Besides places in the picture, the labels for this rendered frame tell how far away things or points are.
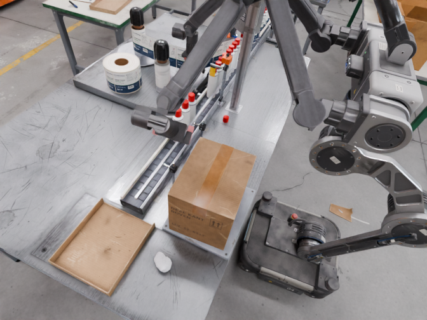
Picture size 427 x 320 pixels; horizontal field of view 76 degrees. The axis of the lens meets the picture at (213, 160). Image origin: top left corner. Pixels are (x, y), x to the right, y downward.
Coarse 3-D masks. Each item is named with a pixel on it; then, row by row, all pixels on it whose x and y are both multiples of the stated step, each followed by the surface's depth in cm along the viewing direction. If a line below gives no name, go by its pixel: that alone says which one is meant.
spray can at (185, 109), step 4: (188, 100) 130; (184, 104) 129; (188, 104) 130; (184, 108) 130; (188, 108) 132; (184, 112) 131; (188, 112) 132; (184, 116) 133; (188, 116) 134; (184, 120) 135; (188, 120) 136; (188, 124) 139
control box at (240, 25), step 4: (264, 4) 126; (264, 8) 128; (260, 12) 128; (260, 16) 129; (240, 20) 131; (260, 20) 131; (236, 24) 134; (240, 24) 132; (244, 24) 130; (260, 24) 133; (236, 28) 135; (240, 28) 133; (244, 28) 130; (256, 28) 134; (260, 28) 135; (256, 32) 136
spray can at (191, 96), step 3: (189, 93) 133; (192, 93) 133; (189, 96) 132; (192, 96) 132; (189, 99) 133; (192, 99) 133; (189, 102) 135; (192, 102) 135; (195, 102) 136; (189, 105) 135; (192, 105) 135; (195, 105) 137; (192, 108) 136; (195, 108) 138; (192, 111) 138; (195, 111) 140; (192, 114) 140; (195, 114) 142; (192, 117) 141; (192, 120) 143
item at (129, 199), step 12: (252, 48) 208; (204, 96) 166; (216, 96) 167; (168, 144) 138; (180, 144) 139; (156, 156) 133; (144, 180) 123; (156, 180) 124; (132, 192) 119; (144, 192) 120; (132, 204) 115
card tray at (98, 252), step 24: (96, 216) 115; (120, 216) 116; (72, 240) 108; (96, 240) 109; (120, 240) 110; (144, 240) 109; (72, 264) 102; (96, 264) 103; (120, 264) 104; (96, 288) 97
